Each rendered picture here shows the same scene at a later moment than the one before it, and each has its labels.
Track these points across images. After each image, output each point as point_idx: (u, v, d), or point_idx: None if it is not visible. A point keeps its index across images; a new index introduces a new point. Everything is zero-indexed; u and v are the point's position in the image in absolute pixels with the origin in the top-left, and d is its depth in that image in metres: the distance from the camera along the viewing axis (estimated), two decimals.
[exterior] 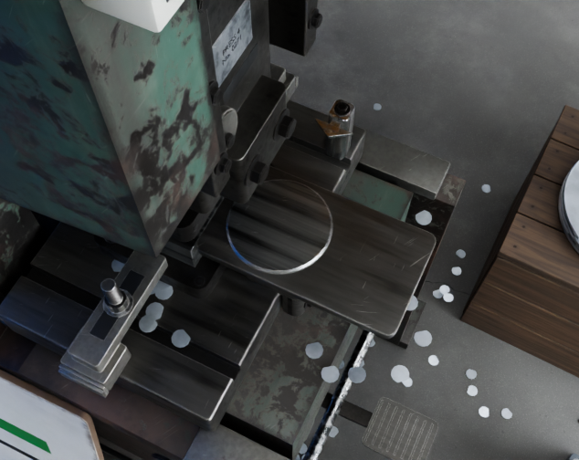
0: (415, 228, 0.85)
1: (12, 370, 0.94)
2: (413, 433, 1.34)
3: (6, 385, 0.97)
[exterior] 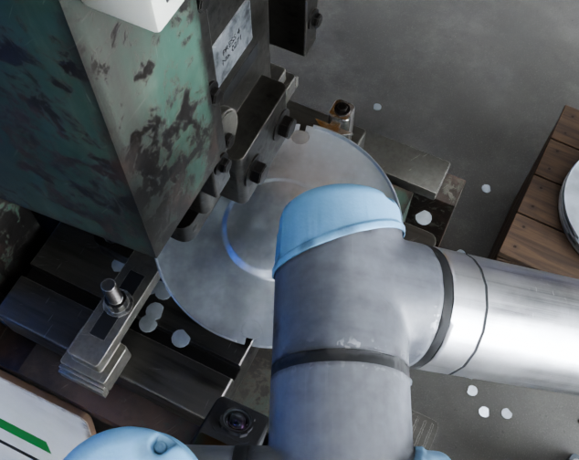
0: (415, 228, 0.85)
1: (12, 370, 0.94)
2: (413, 433, 1.34)
3: (6, 385, 0.97)
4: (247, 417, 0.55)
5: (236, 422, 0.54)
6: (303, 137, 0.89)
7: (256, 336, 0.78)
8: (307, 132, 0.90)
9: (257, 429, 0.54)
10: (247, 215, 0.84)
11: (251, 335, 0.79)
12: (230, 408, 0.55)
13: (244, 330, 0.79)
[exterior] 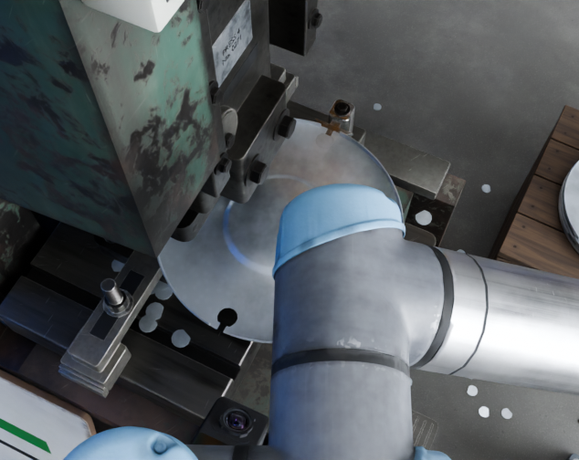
0: (415, 228, 0.85)
1: (12, 370, 0.94)
2: (413, 433, 1.34)
3: (6, 385, 0.97)
4: (247, 417, 0.55)
5: (236, 422, 0.54)
6: None
7: (321, 135, 0.90)
8: None
9: (257, 429, 0.54)
10: None
11: (325, 137, 0.89)
12: (230, 408, 0.55)
13: (331, 141, 0.89)
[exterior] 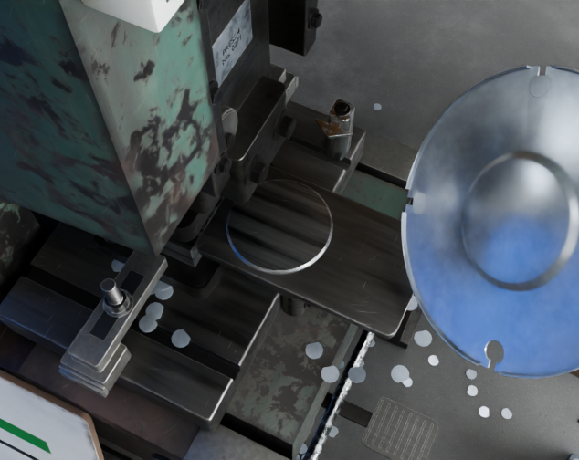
0: None
1: (12, 370, 0.94)
2: (413, 433, 1.34)
3: (6, 385, 0.97)
4: None
5: None
6: None
7: (414, 207, 0.79)
8: None
9: None
10: (523, 182, 0.67)
11: (415, 203, 0.78)
12: None
13: (417, 195, 0.78)
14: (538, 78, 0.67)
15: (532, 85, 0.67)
